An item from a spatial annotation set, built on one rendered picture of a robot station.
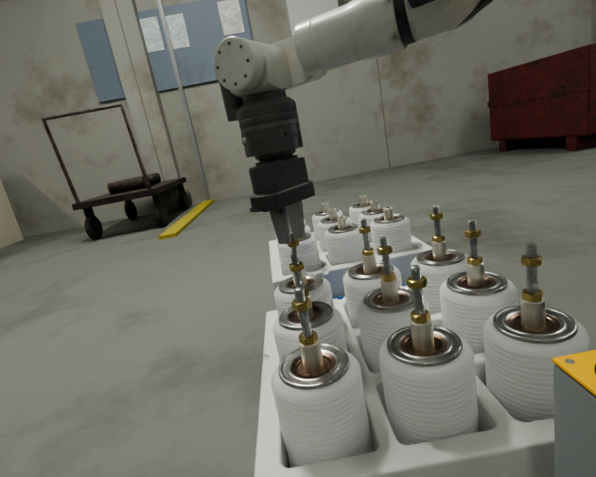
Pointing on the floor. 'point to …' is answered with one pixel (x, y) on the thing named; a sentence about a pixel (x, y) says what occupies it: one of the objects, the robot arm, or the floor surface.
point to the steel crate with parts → (556, 99)
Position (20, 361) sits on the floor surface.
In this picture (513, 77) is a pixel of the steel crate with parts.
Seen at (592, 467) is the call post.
